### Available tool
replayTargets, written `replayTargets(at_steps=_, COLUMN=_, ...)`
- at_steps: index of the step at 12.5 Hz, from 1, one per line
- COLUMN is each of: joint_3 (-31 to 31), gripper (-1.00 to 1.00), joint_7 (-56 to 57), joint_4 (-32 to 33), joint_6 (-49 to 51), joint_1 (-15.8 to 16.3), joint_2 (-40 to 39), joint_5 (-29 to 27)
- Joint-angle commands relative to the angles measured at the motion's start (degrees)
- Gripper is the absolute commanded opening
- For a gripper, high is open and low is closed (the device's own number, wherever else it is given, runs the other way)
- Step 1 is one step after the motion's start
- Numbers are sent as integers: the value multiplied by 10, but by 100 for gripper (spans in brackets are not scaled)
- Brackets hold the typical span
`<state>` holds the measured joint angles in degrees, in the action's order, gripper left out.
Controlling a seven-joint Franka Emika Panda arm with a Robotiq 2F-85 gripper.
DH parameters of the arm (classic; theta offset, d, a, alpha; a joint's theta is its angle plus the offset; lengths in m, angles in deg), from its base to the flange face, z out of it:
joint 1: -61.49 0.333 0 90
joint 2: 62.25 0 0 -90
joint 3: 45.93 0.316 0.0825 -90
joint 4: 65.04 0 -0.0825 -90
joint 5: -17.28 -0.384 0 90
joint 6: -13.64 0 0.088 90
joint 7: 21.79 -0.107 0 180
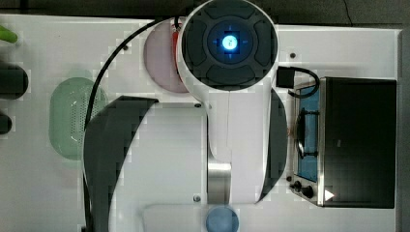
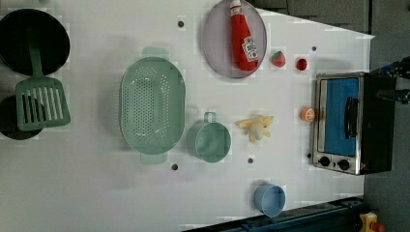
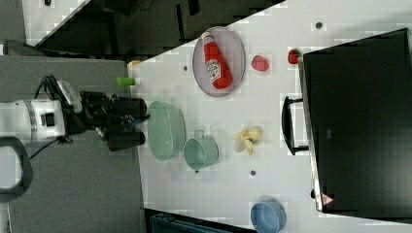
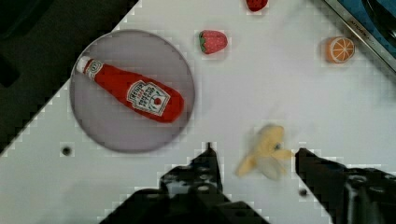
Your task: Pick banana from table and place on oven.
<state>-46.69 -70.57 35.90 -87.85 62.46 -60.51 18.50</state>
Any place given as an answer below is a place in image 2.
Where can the yellow plush peeled banana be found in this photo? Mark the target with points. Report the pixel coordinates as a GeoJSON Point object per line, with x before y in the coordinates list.
{"type": "Point", "coordinates": [257, 127]}

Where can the silver black toaster oven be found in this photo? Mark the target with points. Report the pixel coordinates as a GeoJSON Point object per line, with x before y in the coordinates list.
{"type": "Point", "coordinates": [353, 129]}

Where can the green measuring cup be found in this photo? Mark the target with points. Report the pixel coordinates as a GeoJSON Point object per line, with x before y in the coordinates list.
{"type": "Point", "coordinates": [209, 140]}

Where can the green oval colander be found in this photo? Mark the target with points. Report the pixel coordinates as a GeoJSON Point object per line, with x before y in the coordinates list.
{"type": "Point", "coordinates": [152, 105]}

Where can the grey round plate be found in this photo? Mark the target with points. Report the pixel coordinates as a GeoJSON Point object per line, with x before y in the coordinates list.
{"type": "Point", "coordinates": [217, 42]}

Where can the plush strawberry toy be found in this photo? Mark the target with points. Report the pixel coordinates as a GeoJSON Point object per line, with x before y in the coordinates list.
{"type": "Point", "coordinates": [278, 59]}

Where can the red plush ketchup bottle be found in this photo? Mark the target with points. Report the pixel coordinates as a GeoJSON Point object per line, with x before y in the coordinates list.
{"type": "Point", "coordinates": [243, 44]}

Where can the orange slice toy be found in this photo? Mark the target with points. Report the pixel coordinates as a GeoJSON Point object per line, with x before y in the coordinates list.
{"type": "Point", "coordinates": [308, 114]}

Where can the light blue cup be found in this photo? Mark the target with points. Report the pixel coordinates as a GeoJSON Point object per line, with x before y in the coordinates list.
{"type": "Point", "coordinates": [269, 200]}

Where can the small red tomato toy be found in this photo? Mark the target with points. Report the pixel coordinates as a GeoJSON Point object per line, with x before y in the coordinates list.
{"type": "Point", "coordinates": [301, 64]}

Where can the green slotted spatula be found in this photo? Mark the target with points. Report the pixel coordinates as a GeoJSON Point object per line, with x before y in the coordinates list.
{"type": "Point", "coordinates": [40, 100]}

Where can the black round pot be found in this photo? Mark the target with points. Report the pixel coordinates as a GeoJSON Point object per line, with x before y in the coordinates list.
{"type": "Point", "coordinates": [8, 121]}

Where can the black blue clamp tool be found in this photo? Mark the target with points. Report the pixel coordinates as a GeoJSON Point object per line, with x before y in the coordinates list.
{"type": "Point", "coordinates": [394, 71]}

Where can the black frying pan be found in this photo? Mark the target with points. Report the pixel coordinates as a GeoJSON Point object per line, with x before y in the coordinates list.
{"type": "Point", "coordinates": [19, 27]}

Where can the blue metal frame rail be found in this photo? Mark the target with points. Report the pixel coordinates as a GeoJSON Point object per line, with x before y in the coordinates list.
{"type": "Point", "coordinates": [335, 216]}

